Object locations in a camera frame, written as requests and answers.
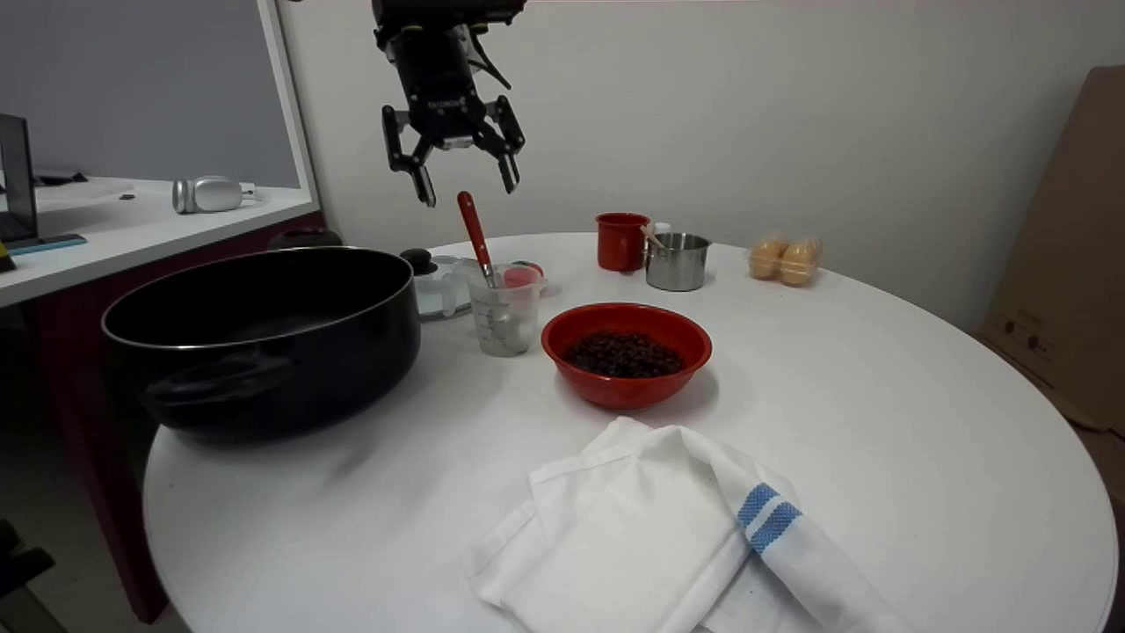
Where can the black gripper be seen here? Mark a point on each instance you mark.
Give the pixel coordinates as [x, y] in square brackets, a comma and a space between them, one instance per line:
[443, 90]

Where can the orange bowl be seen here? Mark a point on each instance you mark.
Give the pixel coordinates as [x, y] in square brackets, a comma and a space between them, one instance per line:
[621, 393]

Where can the glass pot lid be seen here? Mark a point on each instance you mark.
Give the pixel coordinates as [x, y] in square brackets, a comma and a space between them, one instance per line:
[443, 293]

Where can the clear glass cup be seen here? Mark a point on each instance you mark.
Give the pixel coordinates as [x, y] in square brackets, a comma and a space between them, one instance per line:
[504, 326]

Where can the red mug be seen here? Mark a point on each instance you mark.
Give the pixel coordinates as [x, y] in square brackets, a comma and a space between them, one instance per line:
[621, 244]

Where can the silver object on desk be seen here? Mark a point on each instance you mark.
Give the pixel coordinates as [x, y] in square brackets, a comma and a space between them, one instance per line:
[211, 196]

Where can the steel cup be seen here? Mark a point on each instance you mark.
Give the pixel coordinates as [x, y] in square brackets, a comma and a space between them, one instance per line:
[675, 266]

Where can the dark coffee beans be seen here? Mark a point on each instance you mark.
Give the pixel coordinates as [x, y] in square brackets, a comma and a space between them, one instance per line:
[626, 356]

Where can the white blue-striped towel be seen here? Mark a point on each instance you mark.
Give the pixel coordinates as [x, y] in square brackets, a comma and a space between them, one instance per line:
[621, 528]

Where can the flat blue object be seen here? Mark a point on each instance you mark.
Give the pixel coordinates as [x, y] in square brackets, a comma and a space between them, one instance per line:
[46, 244]

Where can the dark monitor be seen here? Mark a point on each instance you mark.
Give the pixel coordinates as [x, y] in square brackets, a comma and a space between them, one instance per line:
[19, 177]

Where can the brown cardboard box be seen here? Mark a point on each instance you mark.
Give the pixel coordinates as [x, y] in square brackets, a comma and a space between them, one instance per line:
[1075, 293]

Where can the white window frame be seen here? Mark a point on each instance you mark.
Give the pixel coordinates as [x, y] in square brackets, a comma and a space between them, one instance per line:
[285, 108]

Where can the white desk with red frame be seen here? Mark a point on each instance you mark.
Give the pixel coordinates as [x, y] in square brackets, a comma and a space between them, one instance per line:
[119, 232]

